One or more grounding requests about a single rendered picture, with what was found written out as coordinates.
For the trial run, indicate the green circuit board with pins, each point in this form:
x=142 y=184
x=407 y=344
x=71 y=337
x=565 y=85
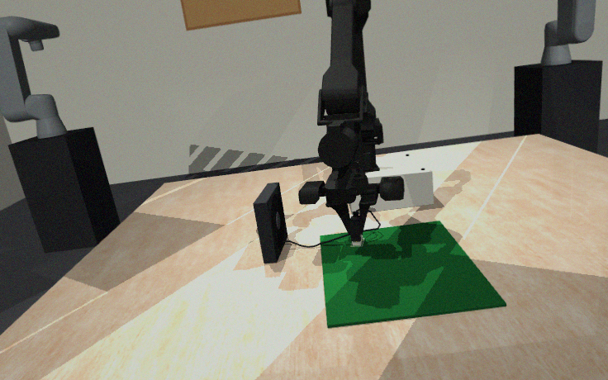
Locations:
x=400 y=272

